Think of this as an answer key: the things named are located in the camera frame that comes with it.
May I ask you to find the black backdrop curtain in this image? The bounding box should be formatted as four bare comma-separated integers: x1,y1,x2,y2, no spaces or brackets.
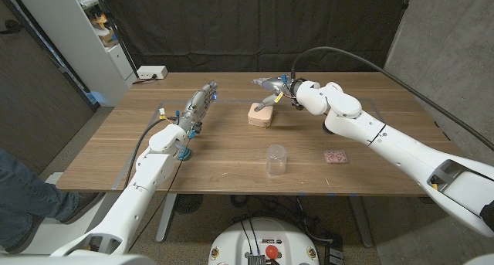
98,0,414,73

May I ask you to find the cardboard box on shelf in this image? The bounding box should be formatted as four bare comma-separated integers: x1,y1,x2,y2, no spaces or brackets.
98,28,120,48

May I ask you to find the white power strip box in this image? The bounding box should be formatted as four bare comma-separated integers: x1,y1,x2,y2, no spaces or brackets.
137,65,169,80

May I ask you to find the dark shoe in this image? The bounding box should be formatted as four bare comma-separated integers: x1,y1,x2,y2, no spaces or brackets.
57,192,102,224
5,214,43,255

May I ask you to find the white shelf cabinet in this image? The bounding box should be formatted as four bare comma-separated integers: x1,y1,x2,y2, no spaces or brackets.
11,0,138,107

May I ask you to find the grey table leg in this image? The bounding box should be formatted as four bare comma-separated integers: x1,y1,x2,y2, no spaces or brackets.
349,196,374,249
155,193,178,243

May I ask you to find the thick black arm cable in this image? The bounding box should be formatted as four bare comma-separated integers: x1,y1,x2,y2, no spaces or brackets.
289,46,494,152
123,117,178,189

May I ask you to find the pink tissue pack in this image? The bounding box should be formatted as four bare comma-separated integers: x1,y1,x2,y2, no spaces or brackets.
323,149,348,165

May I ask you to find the peach square jewelry box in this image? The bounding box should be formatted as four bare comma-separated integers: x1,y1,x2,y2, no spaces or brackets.
247,102,275,129

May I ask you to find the white floor platform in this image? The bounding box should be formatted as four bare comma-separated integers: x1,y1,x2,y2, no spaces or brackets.
22,172,117,255

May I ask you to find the person's leg in jeans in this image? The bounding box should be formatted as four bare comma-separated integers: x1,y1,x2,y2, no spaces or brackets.
0,148,80,250

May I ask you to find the black round floor device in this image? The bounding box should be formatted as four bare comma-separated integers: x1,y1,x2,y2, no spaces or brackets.
173,194,205,215

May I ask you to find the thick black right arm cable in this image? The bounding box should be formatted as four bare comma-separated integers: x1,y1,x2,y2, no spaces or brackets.
289,46,494,152

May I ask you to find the clear plastic cup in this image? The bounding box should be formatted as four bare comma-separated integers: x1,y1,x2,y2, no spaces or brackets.
266,144,289,176

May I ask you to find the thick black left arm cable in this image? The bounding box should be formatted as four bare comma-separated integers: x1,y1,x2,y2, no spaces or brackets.
123,117,178,189

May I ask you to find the white robot torso base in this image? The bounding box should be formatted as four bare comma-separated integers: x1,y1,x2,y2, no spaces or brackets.
208,217,320,265

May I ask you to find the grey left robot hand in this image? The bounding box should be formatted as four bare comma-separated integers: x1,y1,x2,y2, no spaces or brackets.
178,79,218,135

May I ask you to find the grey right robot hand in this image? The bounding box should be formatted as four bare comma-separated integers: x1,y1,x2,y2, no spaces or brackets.
250,74,301,113

